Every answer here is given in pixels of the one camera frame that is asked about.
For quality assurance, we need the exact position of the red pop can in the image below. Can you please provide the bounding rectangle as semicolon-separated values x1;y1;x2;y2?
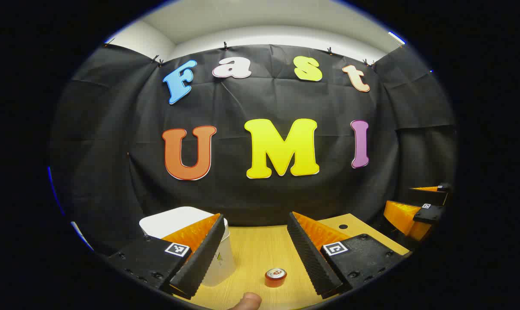
264;268;288;288

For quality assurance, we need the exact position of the white desktop garbage bin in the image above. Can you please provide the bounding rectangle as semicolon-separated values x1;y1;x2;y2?
139;206;236;288

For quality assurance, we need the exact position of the wooden desktop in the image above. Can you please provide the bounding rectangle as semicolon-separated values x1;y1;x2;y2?
174;213;411;310

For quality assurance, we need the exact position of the black backdrop cloth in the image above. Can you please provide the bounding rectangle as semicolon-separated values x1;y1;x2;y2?
49;43;458;259

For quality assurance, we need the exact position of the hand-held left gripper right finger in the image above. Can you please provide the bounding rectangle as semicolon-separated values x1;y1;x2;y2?
287;211;411;300

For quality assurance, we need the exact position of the row of black backdrop clips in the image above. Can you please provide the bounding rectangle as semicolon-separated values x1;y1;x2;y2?
103;38;378;68

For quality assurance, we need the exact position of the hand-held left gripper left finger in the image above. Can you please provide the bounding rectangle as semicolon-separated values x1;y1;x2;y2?
107;213;226;301

